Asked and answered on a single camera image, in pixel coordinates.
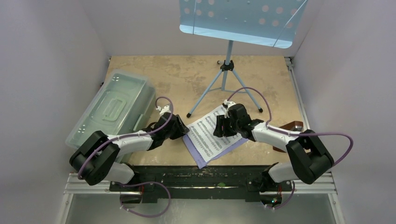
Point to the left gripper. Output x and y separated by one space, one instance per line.
181 129

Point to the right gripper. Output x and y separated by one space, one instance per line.
221 126

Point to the white sheet music page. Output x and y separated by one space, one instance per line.
201 131

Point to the purple paper sheet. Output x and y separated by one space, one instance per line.
203 156

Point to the light blue music stand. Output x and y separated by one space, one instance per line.
270 23

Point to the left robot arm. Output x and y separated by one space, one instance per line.
96 159

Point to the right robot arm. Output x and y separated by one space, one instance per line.
308 156

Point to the clear plastic storage bin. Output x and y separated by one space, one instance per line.
123 105

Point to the brown metronome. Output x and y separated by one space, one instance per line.
292 126

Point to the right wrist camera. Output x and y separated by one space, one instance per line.
227 104

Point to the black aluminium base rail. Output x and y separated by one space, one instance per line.
247 183

